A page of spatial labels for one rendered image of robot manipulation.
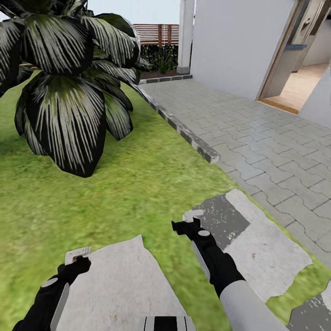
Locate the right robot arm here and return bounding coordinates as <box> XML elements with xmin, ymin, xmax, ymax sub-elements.
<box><xmin>171</xmin><ymin>209</ymin><xmax>289</xmax><ymax>331</ymax></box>

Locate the robot trunk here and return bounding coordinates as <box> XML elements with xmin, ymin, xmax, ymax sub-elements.
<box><xmin>136</xmin><ymin>316</ymin><xmax>196</xmax><ymax>331</ymax></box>

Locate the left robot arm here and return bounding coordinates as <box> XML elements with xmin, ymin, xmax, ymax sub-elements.
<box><xmin>12</xmin><ymin>247</ymin><xmax>91</xmax><ymax>331</ymax></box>

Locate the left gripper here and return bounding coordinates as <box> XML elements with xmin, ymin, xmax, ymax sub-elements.
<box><xmin>58</xmin><ymin>256</ymin><xmax>90</xmax><ymax>277</ymax></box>

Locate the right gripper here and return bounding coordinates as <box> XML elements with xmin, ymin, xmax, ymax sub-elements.
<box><xmin>171</xmin><ymin>218</ymin><xmax>201</xmax><ymax>237</ymax></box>

